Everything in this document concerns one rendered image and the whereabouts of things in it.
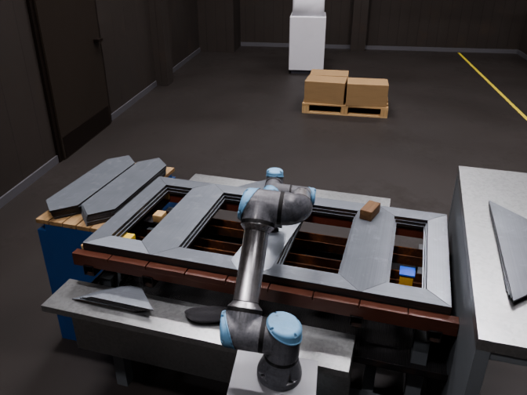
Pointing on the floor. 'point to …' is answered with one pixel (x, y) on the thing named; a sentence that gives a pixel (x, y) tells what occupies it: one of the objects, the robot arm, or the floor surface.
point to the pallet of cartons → (345, 93)
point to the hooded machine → (307, 36)
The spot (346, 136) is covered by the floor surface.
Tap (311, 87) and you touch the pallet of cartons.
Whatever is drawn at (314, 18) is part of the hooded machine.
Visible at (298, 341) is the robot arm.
